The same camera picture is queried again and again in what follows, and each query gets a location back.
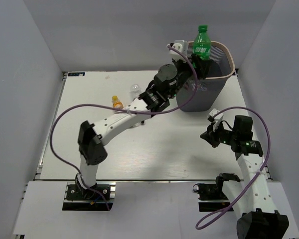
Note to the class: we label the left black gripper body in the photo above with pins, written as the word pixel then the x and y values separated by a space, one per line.
pixel 184 71

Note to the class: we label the blue corner label sticker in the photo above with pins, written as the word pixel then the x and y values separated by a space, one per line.
pixel 76 74

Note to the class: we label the blue label clear bottle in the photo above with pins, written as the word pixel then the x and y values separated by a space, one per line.
pixel 135 91

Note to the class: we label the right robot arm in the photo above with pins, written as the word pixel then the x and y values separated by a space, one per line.
pixel 249 197

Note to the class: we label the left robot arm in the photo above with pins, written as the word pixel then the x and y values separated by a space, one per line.
pixel 165 85

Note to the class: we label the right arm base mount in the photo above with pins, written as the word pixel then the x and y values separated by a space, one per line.
pixel 210 198

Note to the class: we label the orange cap small bottle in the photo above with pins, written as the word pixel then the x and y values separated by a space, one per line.
pixel 117 103

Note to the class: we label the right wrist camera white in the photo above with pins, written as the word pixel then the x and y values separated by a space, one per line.
pixel 215 117

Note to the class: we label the black label clear bottle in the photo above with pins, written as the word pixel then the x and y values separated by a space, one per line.
pixel 138 124

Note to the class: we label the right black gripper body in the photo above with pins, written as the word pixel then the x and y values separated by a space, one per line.
pixel 226 136

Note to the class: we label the green plastic bottle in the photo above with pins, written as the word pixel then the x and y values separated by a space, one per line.
pixel 202 43

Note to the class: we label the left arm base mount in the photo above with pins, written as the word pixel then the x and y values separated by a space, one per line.
pixel 74 200

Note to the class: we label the grey mesh waste bin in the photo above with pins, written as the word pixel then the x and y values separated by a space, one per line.
pixel 199 97

